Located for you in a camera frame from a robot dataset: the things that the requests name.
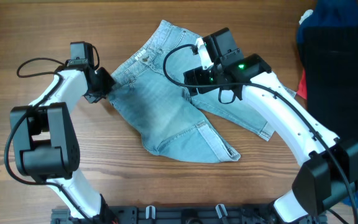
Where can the white garment tag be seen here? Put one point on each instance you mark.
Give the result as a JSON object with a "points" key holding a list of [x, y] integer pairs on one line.
{"points": [[306, 14]]}

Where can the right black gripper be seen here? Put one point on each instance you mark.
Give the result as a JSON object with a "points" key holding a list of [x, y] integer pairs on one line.
{"points": [[191, 81]]}

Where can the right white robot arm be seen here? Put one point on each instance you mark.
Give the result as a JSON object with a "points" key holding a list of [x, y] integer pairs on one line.
{"points": [[328, 165]]}

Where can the light blue denim shorts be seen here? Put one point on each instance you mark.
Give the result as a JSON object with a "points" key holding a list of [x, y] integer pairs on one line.
{"points": [[170, 121]]}

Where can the dark blue garment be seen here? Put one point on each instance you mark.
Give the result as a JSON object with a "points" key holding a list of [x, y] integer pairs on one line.
{"points": [[332, 14]]}

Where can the red garment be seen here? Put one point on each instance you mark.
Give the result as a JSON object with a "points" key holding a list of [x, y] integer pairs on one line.
{"points": [[302, 88]]}

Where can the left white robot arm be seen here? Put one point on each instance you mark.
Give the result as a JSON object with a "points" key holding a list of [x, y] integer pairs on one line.
{"points": [[42, 147]]}

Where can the black garment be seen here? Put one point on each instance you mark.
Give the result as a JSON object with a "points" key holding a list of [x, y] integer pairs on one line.
{"points": [[330, 58]]}

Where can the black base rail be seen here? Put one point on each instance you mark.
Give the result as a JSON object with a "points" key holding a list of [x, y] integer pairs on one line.
{"points": [[246, 214]]}

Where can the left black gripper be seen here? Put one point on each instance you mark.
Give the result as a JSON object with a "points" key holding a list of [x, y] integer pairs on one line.
{"points": [[103, 83]]}

